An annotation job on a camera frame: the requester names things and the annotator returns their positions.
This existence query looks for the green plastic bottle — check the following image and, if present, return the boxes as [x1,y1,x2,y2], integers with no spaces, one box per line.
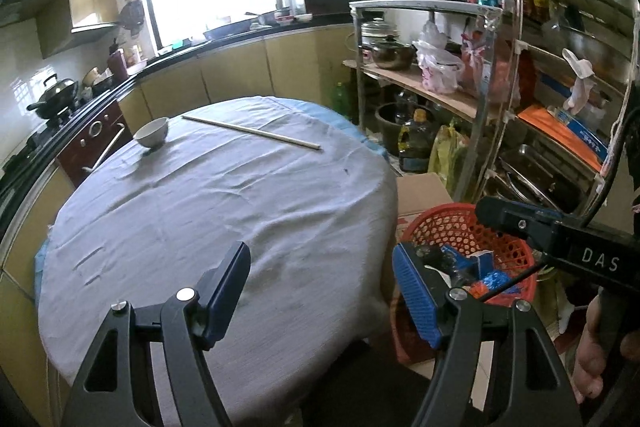
[330,81,358,124]

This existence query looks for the long wooden stick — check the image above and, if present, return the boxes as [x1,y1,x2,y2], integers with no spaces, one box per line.
[181,114,322,152]

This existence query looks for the white bowl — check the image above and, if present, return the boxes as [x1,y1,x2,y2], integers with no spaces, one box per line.
[132,117,170,150]

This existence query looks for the black gas stove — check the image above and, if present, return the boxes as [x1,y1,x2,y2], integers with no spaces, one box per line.
[0,104,118,188]

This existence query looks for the steel pot with lid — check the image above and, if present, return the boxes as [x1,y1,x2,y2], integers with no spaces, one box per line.
[361,34,417,70]

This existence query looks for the rectangular steel tray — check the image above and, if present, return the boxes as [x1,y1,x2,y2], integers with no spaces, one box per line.
[492,142,601,212]

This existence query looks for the red plastic bag on rack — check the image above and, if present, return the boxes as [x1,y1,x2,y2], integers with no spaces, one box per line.
[460,27,501,100]

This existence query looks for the white rope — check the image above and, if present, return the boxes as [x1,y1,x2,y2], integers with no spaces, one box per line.
[597,82,636,192]

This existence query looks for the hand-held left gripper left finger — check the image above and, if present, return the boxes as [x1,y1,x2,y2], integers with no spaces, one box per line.
[70,241,251,427]

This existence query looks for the yellow green bag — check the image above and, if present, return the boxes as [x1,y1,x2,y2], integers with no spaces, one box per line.
[430,119,473,202]

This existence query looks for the white pink plastic bags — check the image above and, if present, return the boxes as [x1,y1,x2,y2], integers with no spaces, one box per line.
[412,21,463,95]

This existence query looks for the dark red container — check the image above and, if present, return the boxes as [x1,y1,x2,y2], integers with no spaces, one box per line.
[107,49,128,82]

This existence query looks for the round steel basin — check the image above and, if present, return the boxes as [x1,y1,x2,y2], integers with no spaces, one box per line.
[560,24,636,72]

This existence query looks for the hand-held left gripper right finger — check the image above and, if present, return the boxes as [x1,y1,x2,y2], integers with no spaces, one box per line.
[392,243,583,427]

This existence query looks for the black bucket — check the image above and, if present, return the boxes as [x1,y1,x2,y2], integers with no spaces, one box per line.
[375,102,436,158]

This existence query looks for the orange and blue flat box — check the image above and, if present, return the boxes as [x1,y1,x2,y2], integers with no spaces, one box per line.
[517,104,610,172]

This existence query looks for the small yellow wall cabinet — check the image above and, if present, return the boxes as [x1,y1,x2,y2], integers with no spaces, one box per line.
[37,0,126,58]

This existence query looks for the cooking oil bottle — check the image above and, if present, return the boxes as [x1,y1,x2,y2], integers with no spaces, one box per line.
[397,107,435,172]

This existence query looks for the steel wash basin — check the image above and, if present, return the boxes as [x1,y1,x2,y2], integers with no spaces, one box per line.
[202,18,266,42]

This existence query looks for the dark red built-in oven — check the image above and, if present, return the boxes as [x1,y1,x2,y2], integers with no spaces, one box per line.
[55,102,128,188]

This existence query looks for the cardboard box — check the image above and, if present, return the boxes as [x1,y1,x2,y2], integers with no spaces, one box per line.
[395,172,456,248]

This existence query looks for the wooden shelf board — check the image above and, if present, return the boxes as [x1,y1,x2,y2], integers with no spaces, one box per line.
[342,59,501,122]

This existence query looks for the white glove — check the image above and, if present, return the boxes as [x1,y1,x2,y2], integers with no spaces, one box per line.
[561,48,596,112]

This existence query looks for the steel steamer pot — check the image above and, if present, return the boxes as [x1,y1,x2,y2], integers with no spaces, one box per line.
[360,19,401,40]

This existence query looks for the rounded metal shelf rack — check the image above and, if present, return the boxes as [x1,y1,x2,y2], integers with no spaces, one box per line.
[349,0,503,208]

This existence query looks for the blue and white medicine box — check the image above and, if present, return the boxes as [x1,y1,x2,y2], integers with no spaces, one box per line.
[440,246,497,285]

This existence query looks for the black wok with lid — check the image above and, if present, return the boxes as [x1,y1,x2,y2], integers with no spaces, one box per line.
[26,76,81,120]

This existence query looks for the grey tablecloth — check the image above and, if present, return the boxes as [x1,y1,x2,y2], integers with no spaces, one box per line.
[37,96,401,427]

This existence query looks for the person's right hand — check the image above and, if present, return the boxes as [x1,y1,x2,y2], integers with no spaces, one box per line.
[570,293,617,405]

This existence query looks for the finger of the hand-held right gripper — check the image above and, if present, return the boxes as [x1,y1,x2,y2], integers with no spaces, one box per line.
[475,196,565,248]

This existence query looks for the red plastic mesh basket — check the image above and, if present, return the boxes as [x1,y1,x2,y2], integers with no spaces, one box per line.
[390,203,541,363]

